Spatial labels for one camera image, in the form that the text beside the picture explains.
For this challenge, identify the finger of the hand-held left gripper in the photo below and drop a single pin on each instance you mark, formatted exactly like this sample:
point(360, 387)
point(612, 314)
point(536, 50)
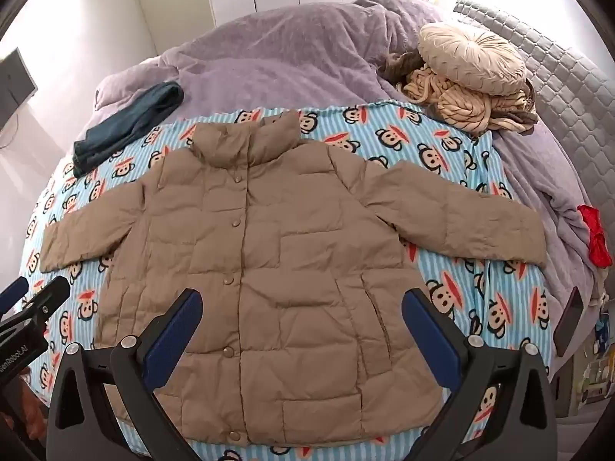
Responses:
point(17, 288)
point(50, 290)

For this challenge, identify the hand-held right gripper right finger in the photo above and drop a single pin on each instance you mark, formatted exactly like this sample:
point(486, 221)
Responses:
point(426, 326)

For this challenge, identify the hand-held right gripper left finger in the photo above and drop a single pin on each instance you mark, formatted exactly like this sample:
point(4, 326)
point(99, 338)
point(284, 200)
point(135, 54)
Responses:
point(174, 326)

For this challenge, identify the tan puffer jacket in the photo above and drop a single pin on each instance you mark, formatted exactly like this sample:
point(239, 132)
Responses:
point(269, 269)

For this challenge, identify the person's left hand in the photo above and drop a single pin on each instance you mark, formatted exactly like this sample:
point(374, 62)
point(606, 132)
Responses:
point(34, 413)

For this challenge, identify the dark smartphone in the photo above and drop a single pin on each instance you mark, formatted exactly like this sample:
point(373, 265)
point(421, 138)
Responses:
point(568, 321)

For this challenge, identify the monkey print striped blanket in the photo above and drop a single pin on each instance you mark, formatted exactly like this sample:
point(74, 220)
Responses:
point(413, 144)

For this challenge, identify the dark teal pants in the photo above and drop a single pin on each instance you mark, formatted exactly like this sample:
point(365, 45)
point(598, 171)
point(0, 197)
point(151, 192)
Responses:
point(129, 122)

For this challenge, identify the red cloth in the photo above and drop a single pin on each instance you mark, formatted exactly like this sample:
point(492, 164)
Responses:
point(596, 240)

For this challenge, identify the dark flat screen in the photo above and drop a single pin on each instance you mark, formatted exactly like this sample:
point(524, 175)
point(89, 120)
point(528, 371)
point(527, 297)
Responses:
point(14, 86)

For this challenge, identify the beige striped cloth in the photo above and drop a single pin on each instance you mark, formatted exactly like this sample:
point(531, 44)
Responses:
point(456, 101)

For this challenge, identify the brown knit cloth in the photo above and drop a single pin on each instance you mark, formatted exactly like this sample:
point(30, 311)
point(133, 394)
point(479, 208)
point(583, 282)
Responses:
point(399, 65)

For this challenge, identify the round cream pleated cushion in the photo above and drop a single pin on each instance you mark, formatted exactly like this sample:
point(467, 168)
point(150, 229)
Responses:
point(473, 57)

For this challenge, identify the grey quilted headboard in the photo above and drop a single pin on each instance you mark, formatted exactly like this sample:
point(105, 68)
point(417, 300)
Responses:
point(562, 86)

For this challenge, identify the purple fleece blanket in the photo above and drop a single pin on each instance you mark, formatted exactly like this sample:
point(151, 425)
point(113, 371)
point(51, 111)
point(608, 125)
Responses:
point(288, 57)

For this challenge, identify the white door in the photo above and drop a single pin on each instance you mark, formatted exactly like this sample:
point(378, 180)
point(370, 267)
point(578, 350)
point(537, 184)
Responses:
point(173, 0)

